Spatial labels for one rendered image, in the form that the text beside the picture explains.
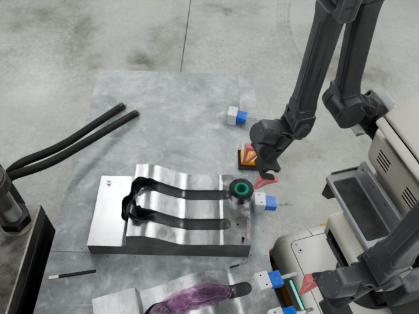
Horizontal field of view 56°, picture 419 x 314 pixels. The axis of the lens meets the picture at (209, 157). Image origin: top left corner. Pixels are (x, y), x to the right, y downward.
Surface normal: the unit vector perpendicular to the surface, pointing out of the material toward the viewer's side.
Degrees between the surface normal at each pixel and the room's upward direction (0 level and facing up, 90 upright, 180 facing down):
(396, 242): 90
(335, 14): 90
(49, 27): 0
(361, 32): 90
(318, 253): 0
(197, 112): 0
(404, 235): 90
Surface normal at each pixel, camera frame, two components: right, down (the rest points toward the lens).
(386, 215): -0.96, 0.21
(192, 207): 0.01, -0.62
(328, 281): -0.84, -0.10
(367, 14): 0.24, 0.85
